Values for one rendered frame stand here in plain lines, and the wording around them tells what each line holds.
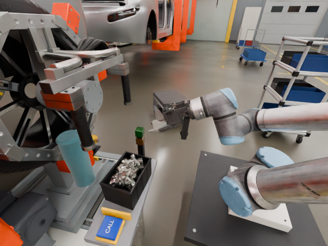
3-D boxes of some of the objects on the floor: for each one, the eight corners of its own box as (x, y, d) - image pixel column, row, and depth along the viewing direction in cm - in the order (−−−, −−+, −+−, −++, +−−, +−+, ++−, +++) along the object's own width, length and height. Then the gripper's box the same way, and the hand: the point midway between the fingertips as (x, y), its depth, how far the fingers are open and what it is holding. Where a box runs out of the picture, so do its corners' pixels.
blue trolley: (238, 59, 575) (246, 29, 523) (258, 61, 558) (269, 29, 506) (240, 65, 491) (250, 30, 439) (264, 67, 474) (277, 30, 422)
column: (129, 229, 99) (121, 188, 76) (144, 232, 98) (140, 192, 75) (123, 247, 91) (111, 208, 68) (139, 252, 89) (133, 213, 67)
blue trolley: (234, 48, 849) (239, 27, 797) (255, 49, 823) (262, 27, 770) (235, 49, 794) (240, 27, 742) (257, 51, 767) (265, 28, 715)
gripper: (188, 94, 69) (146, 109, 76) (188, 107, 58) (139, 123, 65) (194, 110, 73) (153, 123, 79) (195, 125, 62) (149, 139, 69)
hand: (152, 127), depth 73 cm, fingers open, 6 cm apart
